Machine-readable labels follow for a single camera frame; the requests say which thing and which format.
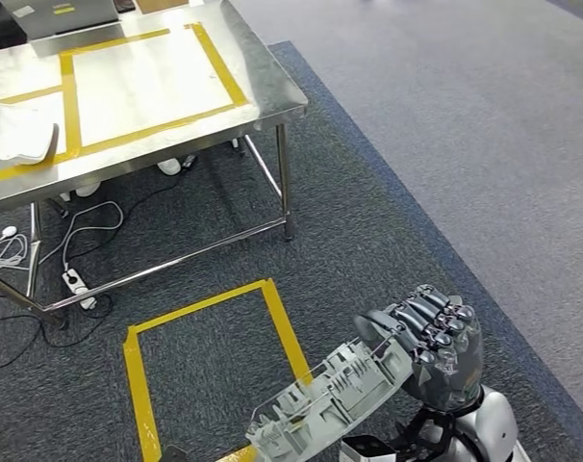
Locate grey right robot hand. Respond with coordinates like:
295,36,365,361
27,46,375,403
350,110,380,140
354,283,485,413

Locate grey plastic wheel cover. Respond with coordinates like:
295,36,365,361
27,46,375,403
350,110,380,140
245,336,415,462

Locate stainless steel workbench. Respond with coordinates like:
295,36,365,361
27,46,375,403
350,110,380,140
0,0,309,331

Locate yellow tape on workbench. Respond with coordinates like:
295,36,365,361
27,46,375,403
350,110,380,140
0,22,250,188

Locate yellow floor tape square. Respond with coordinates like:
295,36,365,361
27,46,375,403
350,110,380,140
123,277,315,462

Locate white power strip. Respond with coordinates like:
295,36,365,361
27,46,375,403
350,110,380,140
61,268,98,312

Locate grey laptop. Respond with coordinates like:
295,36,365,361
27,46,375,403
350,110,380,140
0,0,122,41

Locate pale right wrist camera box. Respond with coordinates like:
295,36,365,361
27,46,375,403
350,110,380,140
340,435,399,462

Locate black floor cable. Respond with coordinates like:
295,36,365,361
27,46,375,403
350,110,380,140
0,293,114,372

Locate white power cable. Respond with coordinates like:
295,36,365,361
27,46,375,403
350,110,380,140
39,200,125,275

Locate white charger with cable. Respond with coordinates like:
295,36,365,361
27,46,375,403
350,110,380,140
0,226,30,273

